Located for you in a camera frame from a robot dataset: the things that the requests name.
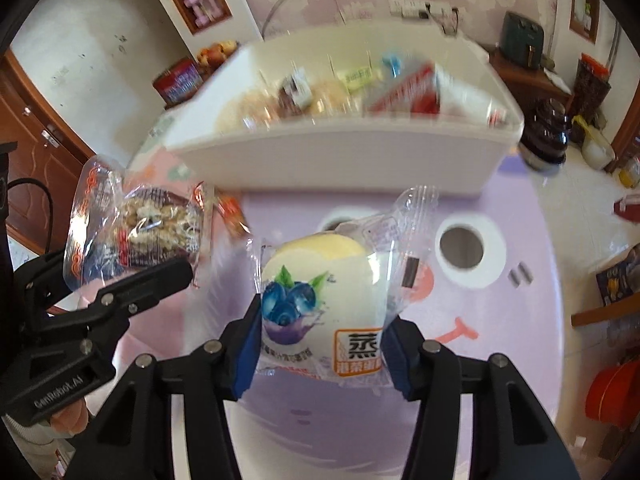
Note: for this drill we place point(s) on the dark green air fryer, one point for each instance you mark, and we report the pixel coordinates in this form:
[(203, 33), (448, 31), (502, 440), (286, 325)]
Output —
[(522, 40)]

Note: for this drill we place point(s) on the wooden door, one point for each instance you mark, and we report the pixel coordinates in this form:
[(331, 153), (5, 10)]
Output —
[(35, 160)]

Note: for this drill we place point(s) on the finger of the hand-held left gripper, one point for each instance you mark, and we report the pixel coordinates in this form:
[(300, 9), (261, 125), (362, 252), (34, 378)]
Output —
[(145, 284), (37, 285)]

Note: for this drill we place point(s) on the white jug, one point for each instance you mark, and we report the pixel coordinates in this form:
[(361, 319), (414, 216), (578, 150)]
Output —
[(595, 147)]

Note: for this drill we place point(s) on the white wall socket strip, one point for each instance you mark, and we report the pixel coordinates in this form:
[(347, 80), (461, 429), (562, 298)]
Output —
[(417, 8)]

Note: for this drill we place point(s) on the green bottle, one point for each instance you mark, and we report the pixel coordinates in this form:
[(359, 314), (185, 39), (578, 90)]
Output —
[(587, 12)]

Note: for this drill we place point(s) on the pink dumbbell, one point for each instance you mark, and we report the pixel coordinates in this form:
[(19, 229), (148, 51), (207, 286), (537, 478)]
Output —
[(212, 6), (193, 10)]

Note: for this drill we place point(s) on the pastel printed tablecloth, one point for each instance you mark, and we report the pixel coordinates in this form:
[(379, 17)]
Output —
[(500, 335)]

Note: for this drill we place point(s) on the white plastic bin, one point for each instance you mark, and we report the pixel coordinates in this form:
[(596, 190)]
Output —
[(325, 155)]

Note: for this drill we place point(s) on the red round tin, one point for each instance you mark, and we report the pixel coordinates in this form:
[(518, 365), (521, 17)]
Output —
[(177, 82)]

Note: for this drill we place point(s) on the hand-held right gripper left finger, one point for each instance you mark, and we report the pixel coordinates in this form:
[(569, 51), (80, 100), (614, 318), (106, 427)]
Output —
[(248, 355)]

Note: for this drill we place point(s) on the colourful printed box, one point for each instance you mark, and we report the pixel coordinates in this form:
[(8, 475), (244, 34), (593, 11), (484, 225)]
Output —
[(620, 280)]

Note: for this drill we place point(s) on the orange nut snack packet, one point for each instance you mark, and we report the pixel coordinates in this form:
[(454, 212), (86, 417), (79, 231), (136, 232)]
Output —
[(150, 225)]

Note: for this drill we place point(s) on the dark jar with red lid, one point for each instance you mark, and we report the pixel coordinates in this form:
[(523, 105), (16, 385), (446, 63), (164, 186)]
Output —
[(591, 87)]

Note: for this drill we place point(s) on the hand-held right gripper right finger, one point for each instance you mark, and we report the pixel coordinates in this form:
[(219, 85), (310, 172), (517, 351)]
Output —
[(400, 362)]

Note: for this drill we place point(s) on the red bucket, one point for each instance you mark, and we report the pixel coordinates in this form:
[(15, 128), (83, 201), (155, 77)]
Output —
[(615, 395)]

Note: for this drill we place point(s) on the bowl of fruit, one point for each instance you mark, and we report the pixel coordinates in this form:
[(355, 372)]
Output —
[(216, 52)]

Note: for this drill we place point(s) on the blueberry bun packet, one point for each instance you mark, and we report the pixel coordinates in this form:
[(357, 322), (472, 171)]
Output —
[(320, 300)]

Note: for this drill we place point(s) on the black electric pot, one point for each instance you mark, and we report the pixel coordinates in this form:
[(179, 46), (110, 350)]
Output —
[(544, 135)]

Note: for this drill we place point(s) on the person's left hand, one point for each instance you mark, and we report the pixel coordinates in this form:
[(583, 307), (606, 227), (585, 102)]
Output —
[(70, 417)]

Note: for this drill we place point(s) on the pile of snack packets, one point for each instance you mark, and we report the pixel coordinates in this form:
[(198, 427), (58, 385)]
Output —
[(380, 90)]

